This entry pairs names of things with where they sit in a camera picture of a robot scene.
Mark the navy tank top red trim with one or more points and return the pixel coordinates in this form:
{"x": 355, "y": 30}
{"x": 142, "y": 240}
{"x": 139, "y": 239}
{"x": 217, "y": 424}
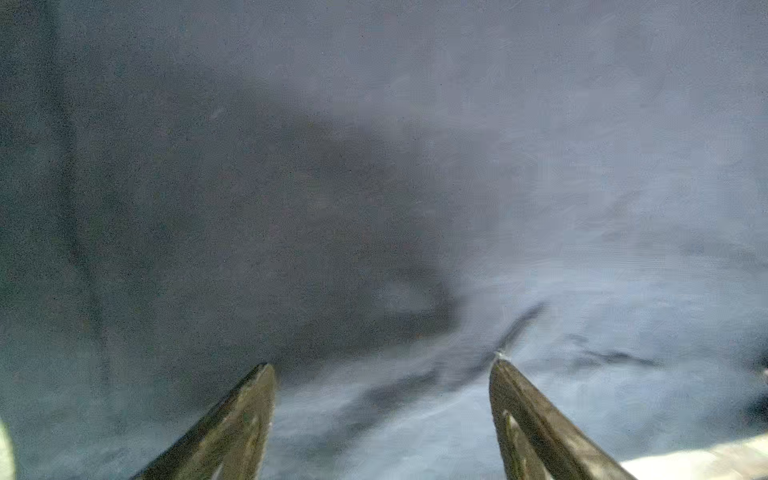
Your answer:
{"x": 377, "y": 197}

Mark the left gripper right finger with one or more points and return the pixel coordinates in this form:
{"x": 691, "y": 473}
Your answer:
{"x": 536, "y": 440}

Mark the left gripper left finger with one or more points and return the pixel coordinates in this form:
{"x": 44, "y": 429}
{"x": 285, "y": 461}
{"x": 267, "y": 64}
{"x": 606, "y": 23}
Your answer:
{"x": 229, "y": 441}

